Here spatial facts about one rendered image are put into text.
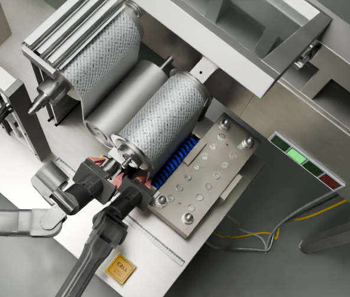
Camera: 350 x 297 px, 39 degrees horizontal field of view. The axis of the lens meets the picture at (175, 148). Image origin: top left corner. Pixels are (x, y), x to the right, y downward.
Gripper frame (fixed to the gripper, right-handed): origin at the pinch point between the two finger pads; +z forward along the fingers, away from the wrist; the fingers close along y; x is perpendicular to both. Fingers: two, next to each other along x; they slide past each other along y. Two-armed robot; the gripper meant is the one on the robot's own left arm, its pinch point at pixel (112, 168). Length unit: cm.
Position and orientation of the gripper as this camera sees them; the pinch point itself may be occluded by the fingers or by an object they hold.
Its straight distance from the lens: 125.8
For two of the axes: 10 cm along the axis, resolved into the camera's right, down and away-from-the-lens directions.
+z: 3.9, -3.7, 8.4
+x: 4.8, -7.0, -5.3
